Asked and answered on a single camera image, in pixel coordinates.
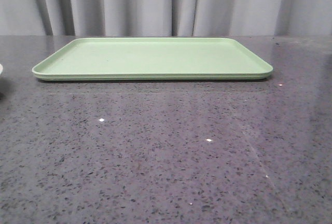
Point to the light green plastic tray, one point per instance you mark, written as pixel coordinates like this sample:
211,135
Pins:
152,58

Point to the grey pleated curtain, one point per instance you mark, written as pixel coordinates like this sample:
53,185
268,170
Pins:
165,17

